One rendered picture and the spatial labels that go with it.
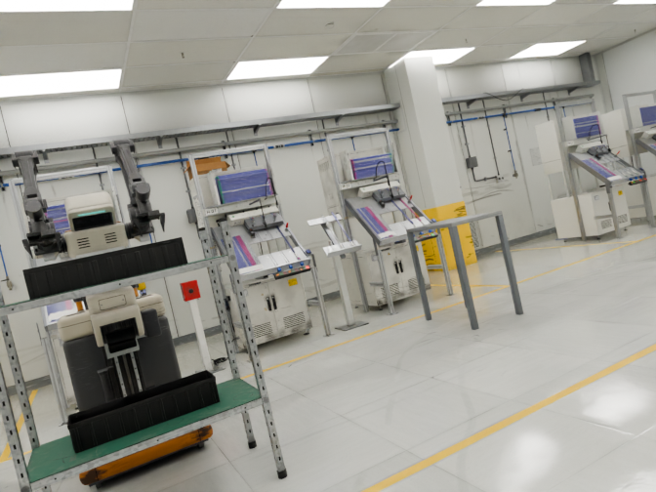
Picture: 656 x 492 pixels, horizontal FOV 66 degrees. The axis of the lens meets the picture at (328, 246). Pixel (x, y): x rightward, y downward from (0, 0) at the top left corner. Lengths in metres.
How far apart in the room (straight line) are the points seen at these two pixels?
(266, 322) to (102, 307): 2.30
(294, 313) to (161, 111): 3.02
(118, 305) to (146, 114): 4.02
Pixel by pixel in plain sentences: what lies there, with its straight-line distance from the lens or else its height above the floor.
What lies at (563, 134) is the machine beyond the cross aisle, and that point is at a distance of 7.73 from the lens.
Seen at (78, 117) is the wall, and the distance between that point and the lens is 6.41.
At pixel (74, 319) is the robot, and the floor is 0.79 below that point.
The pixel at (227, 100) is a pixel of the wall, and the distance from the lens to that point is 6.73.
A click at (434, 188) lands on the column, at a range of 7.21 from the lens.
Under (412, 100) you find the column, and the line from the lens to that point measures 7.33.
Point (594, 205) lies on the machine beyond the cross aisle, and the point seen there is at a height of 0.46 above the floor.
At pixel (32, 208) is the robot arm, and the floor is 1.31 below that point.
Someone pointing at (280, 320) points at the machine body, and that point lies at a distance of 4.81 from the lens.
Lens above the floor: 0.97
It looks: 2 degrees down
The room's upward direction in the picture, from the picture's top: 13 degrees counter-clockwise
